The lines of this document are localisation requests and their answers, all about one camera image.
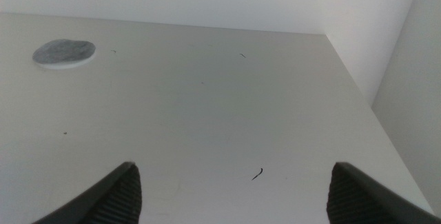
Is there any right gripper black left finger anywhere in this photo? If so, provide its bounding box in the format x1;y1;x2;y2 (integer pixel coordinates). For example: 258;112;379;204
32;161;143;224

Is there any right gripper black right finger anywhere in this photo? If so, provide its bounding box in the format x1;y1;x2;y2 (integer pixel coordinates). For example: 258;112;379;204
326;161;441;224

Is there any round grey felt cup mat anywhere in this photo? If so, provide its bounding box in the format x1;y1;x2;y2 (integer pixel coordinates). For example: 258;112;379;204
32;39;96;70

